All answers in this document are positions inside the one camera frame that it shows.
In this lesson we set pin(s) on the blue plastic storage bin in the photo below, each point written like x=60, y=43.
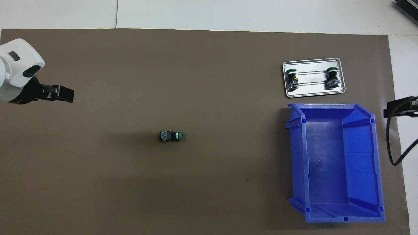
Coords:
x=326, y=163

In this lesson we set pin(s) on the grey finned device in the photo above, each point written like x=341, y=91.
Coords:
x=408, y=8

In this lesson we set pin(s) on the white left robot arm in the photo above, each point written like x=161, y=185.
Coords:
x=18, y=62

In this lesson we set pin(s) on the green push button switch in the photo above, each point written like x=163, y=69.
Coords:
x=169, y=136
x=332, y=78
x=291, y=80

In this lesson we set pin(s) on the silver metal tray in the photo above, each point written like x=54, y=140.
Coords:
x=313, y=88

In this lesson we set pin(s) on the brown table mat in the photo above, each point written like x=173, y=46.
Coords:
x=196, y=81

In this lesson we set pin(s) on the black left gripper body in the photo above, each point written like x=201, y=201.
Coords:
x=27, y=94

